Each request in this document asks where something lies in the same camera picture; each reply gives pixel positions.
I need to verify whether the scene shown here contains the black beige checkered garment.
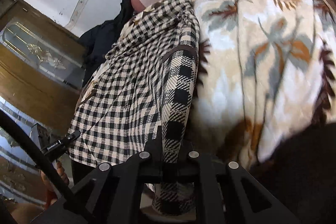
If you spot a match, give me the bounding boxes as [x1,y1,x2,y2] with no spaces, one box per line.
[67,0,201,216]

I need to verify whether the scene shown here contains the black clothing pile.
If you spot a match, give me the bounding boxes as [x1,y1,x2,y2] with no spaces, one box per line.
[78,0,134,87]

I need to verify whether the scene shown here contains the person's left hand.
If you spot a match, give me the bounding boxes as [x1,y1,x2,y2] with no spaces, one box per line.
[40,160,70,192]

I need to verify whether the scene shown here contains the wooden door with glass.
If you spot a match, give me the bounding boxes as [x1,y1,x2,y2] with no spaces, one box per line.
[1,0,85,135]

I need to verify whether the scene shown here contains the cream leaf-pattern fleece blanket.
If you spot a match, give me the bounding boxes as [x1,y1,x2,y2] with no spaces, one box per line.
[190,0,335,169]

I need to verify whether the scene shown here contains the black cable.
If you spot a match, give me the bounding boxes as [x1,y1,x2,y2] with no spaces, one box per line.
[0,109,77,204]

